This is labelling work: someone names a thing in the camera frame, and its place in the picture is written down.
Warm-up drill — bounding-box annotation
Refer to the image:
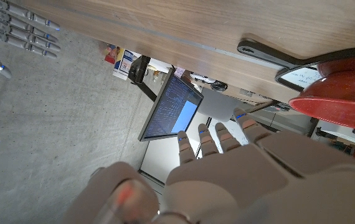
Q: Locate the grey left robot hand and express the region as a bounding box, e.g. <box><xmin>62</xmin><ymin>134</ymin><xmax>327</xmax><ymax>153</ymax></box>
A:
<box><xmin>60</xmin><ymin>107</ymin><xmax>355</xmax><ymax>224</ymax></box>

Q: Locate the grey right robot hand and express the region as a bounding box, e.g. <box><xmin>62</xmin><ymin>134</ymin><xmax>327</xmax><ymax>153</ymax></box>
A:
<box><xmin>0</xmin><ymin>0</ymin><xmax>62</xmax><ymax>79</ymax></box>

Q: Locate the red bowl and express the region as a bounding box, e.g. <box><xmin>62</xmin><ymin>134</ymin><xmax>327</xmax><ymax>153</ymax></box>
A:
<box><xmin>288</xmin><ymin>55</ymin><xmax>355</xmax><ymax>134</ymax></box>

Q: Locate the white shelf cabinet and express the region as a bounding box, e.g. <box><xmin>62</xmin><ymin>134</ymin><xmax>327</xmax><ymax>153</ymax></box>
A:
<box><xmin>311</xmin><ymin>119</ymin><xmax>355</xmax><ymax>167</ymax></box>

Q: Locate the black computer mouse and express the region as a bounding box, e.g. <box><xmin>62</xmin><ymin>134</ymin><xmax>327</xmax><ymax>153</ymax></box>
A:
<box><xmin>210</xmin><ymin>80</ymin><xmax>229</xmax><ymax>93</ymax></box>

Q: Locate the black computer monitor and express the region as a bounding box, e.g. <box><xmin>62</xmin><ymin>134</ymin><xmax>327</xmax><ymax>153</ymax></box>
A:
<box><xmin>138</xmin><ymin>68</ymin><xmax>205</xmax><ymax>142</ymax></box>

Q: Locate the white wipes canister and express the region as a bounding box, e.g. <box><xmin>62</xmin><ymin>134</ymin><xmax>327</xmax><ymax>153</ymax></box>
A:
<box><xmin>112</xmin><ymin>49</ymin><xmax>143</xmax><ymax>81</ymax></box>

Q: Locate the white game controller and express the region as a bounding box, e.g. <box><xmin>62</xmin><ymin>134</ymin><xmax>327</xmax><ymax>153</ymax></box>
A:
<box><xmin>191</xmin><ymin>73</ymin><xmax>217</xmax><ymax>84</ymax></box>

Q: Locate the small black pan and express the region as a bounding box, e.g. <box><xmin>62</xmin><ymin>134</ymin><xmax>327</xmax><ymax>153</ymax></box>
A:
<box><xmin>237</xmin><ymin>39</ymin><xmax>355</xmax><ymax>93</ymax></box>

